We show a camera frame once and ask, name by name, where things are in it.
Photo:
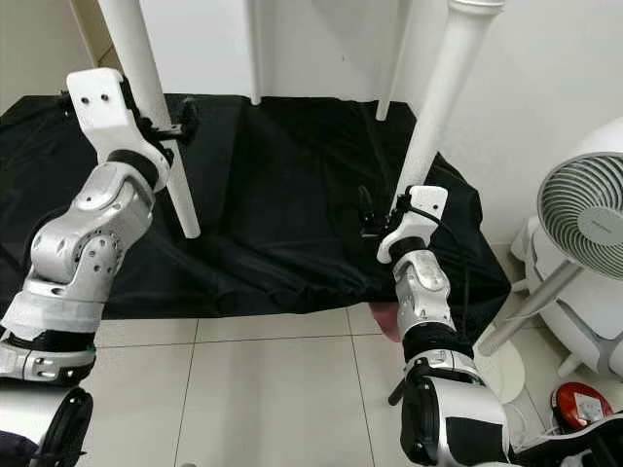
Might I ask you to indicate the white plastic table leg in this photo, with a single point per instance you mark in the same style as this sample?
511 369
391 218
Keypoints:
448 97
255 53
392 68
136 49

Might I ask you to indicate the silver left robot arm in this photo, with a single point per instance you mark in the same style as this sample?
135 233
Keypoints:
78 253

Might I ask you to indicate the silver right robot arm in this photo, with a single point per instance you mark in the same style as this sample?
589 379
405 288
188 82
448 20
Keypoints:
423 292

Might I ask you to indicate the black table cloth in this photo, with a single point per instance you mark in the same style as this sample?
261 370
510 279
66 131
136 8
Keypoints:
282 214

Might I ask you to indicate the pink round cushion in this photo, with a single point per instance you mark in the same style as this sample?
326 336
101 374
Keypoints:
387 321

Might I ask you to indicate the white round floor plate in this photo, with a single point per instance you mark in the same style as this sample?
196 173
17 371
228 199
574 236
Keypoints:
506 375

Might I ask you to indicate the white electric fan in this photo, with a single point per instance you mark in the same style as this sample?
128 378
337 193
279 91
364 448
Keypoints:
584 214

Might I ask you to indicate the red round object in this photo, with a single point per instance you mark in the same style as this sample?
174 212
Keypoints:
582 404

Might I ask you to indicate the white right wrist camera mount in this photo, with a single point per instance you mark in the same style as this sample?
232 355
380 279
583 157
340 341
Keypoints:
423 206

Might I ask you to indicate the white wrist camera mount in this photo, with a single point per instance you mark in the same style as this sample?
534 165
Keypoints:
423 206
102 102

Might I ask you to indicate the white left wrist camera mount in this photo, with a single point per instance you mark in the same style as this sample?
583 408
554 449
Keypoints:
102 102

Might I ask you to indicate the white door frame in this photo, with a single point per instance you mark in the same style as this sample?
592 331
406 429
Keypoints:
92 29

